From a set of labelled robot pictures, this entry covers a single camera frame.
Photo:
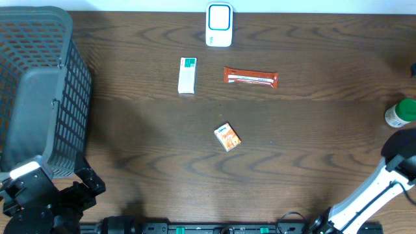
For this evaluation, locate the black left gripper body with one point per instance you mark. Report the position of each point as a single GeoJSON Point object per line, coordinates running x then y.
{"type": "Point", "coordinates": [72, 201]}

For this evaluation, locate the orange Kleenex tissue pack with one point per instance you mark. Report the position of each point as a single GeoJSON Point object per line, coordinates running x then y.
{"type": "Point", "coordinates": [227, 136]}

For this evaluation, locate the white Panadol medicine box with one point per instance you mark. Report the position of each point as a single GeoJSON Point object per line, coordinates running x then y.
{"type": "Point", "coordinates": [187, 75]}

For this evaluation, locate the orange snack packet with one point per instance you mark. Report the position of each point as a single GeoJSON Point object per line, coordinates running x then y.
{"type": "Point", "coordinates": [232, 75]}

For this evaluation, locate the green lid jar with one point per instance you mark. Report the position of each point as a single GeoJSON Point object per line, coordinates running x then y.
{"type": "Point", "coordinates": [401, 113]}

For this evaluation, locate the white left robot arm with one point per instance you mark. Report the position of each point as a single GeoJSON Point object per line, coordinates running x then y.
{"type": "Point", "coordinates": [35, 205]}

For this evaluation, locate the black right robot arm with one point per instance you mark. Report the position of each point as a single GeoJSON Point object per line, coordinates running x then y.
{"type": "Point", "coordinates": [394, 175]}

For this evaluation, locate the white barcode scanner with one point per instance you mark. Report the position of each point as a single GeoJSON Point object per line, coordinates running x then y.
{"type": "Point", "coordinates": [219, 25]}

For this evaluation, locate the grey plastic basket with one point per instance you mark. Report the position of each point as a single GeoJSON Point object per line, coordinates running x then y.
{"type": "Point", "coordinates": [45, 91]}

